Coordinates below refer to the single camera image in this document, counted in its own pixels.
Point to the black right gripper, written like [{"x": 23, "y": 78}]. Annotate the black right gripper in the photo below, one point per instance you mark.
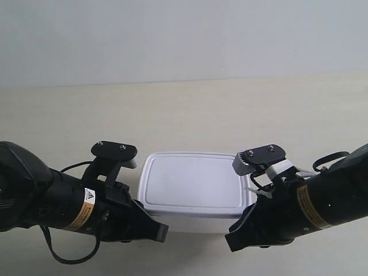
[{"x": 275, "y": 221}]

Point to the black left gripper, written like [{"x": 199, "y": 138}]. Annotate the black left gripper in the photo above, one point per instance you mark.
[{"x": 120, "y": 218}]

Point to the white lidded plastic container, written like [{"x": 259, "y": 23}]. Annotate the white lidded plastic container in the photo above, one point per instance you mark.
[{"x": 193, "y": 192}]

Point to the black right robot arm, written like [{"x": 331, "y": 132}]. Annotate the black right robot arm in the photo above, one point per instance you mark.
[{"x": 335, "y": 192}]

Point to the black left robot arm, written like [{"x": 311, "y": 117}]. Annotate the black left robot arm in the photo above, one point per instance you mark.
[{"x": 95, "y": 204}]

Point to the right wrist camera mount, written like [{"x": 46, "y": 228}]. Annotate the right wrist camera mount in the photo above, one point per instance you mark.
[{"x": 267, "y": 160}]

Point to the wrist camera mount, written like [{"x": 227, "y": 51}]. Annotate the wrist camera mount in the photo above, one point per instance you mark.
[
  {"x": 267, "y": 160},
  {"x": 110, "y": 157}
]

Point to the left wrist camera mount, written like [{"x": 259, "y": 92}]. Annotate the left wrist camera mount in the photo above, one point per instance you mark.
[{"x": 110, "y": 157}]

